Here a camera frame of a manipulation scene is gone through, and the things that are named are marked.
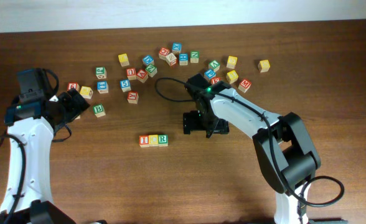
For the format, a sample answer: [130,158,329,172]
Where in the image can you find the green R block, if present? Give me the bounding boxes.
[158,134,169,147]

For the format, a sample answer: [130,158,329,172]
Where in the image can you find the yellow C block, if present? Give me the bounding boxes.
[149,134,159,147]

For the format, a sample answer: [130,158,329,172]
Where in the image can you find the red I block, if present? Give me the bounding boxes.
[139,135,149,147]

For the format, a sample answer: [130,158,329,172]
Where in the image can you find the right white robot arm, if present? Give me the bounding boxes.
[184,74,321,223]

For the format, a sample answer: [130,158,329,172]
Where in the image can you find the red E block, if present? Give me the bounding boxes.
[210,77,221,85]

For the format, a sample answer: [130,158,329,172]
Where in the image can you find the blue P block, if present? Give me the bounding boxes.
[204,69,216,82]

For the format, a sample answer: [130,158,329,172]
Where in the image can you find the green V block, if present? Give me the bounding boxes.
[209,60,220,72]

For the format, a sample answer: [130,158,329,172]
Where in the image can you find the yellow block centre right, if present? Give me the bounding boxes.
[226,70,238,84]

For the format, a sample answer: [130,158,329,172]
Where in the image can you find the green N block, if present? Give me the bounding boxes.
[190,51,199,63]

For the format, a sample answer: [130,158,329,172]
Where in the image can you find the blue H block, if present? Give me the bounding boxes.
[179,54,189,66]

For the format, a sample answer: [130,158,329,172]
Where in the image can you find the red 6 block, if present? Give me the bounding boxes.
[67,82,80,91]

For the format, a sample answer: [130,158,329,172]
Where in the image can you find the red M block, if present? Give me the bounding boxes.
[238,78,252,93]

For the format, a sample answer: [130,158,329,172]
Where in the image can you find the yellow block upper right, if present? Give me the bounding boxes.
[227,55,238,69]

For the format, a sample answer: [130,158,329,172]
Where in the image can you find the red and wood block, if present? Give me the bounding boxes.
[165,53,177,67]

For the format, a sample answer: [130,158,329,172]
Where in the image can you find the blue X block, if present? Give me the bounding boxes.
[172,42,182,54]

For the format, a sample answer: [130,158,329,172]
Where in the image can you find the green Z block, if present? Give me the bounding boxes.
[146,64,157,77]

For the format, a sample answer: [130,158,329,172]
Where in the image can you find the red C block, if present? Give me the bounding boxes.
[159,47,170,60]

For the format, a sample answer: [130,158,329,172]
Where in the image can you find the red A block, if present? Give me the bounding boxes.
[136,69,148,83]

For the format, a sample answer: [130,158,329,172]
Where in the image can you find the blue D block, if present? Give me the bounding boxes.
[142,55,154,67]

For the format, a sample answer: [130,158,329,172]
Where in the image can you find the green B block right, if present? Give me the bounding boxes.
[93,104,106,118]

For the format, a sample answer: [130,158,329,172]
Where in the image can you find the yellow block far right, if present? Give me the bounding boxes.
[258,60,271,73]

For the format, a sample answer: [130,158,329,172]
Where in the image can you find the red K block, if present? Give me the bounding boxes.
[127,91,139,104]

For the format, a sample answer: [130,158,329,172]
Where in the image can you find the blue I block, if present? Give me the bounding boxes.
[96,81,109,94]

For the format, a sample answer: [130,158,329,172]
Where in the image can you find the green J block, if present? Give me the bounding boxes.
[95,67,107,79]

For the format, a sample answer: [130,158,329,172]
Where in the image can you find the red U block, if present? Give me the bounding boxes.
[126,68,137,80]

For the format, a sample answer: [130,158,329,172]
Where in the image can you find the blue 5 block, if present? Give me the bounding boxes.
[120,80,131,92]

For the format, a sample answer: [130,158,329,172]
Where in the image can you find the yellow block upper left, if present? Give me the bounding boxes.
[118,54,129,67]

